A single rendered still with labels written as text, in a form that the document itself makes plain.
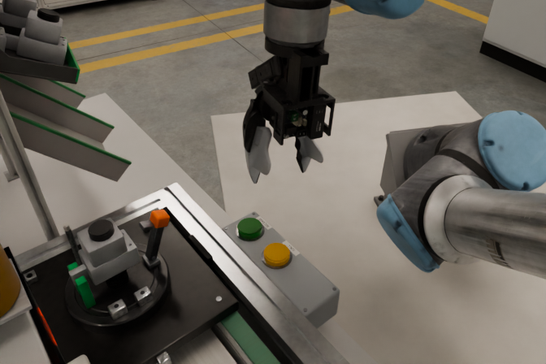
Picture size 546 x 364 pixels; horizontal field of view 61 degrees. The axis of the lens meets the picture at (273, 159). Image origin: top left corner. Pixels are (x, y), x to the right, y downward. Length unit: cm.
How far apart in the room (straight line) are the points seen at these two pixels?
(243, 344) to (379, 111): 79
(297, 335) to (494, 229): 28
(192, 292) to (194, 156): 188
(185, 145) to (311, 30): 212
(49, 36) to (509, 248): 66
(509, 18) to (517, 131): 301
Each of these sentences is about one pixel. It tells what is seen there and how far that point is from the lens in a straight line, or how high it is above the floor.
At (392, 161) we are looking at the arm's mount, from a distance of 87.
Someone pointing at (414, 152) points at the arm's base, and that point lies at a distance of 85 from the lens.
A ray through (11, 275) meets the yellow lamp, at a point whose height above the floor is 128.
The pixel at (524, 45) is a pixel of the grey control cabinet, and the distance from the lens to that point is 367.
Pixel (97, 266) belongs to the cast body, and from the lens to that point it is 63.
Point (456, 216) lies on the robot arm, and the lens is 59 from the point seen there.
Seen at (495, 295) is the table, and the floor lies 86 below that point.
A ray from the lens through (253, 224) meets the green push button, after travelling 76.
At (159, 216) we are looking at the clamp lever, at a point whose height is 107.
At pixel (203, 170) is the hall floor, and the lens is 242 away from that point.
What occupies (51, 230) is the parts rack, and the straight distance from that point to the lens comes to 86.
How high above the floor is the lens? 152
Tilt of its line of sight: 38 degrees down
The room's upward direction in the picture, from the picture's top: straight up
